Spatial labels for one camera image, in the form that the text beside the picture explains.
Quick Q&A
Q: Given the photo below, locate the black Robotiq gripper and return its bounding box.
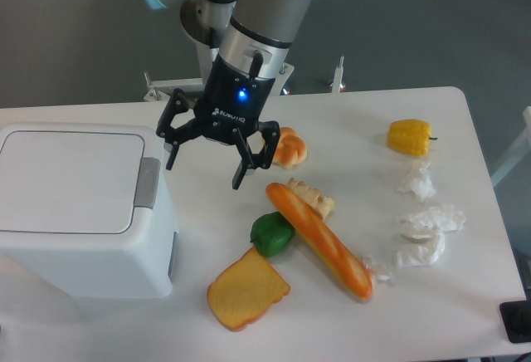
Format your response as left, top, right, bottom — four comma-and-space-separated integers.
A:
156, 53, 280, 190

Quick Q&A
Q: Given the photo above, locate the white push-button trash can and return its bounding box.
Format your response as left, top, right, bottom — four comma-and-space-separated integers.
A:
1, 122, 179, 299

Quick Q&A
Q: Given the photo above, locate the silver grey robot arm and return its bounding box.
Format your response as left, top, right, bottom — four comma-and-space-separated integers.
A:
145, 0, 311, 188

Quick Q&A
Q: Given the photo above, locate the braided bread roll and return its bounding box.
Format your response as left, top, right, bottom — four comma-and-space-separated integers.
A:
262, 127, 308, 169

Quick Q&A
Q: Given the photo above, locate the green bell pepper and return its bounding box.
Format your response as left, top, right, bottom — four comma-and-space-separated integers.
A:
250, 212, 295, 258

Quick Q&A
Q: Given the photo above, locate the beige ginger root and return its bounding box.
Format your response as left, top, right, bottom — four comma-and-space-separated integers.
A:
287, 178, 335, 220

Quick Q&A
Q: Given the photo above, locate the toast bread slice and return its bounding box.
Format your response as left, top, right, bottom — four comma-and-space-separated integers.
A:
207, 247, 290, 330

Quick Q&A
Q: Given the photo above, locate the orange baguette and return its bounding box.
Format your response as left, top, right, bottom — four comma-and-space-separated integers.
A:
265, 183, 373, 301

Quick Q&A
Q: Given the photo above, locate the yellow bell pepper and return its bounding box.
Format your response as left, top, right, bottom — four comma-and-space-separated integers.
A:
387, 119, 436, 158

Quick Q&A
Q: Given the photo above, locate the crumpled white tissue upper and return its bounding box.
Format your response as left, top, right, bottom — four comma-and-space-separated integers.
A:
397, 161, 436, 203

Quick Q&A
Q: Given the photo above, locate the small crumpled white tissue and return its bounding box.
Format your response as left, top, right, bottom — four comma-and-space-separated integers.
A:
362, 255, 392, 283

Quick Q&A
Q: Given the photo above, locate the crumpled white tissue lower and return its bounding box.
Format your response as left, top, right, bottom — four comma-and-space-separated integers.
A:
394, 232, 446, 268

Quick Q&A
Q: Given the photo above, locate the crumpled white tissue middle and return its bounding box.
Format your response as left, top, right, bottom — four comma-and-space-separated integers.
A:
398, 204, 466, 241

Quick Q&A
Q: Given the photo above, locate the black device at edge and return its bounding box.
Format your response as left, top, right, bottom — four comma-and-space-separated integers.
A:
499, 301, 530, 344

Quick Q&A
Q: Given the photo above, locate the white frame at right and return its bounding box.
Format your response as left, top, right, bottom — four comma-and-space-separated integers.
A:
490, 106, 530, 188

